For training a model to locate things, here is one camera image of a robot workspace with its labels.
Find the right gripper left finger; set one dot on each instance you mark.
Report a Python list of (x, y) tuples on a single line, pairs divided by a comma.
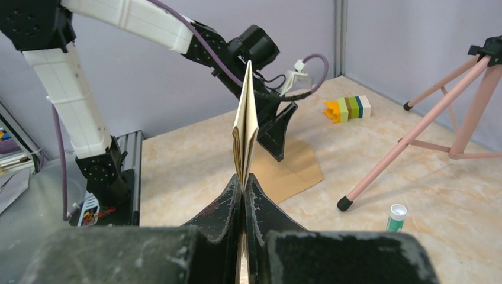
[(205, 249)]

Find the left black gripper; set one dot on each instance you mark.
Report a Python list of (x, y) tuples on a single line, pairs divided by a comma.
[(272, 126)]

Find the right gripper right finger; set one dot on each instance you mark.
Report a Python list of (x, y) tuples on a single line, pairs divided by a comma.
[(280, 250)]

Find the beige lined letter paper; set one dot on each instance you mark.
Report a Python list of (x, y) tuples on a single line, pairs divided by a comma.
[(245, 129)]

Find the brown kraft envelope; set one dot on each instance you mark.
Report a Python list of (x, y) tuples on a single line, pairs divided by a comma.
[(299, 170)]

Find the small green glue stick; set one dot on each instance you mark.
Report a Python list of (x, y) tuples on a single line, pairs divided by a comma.
[(397, 215)]

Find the stacked colourful toy blocks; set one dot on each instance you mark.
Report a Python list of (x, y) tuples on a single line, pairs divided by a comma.
[(344, 109)]

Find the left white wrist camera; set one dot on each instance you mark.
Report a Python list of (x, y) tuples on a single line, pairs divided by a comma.
[(296, 78)]

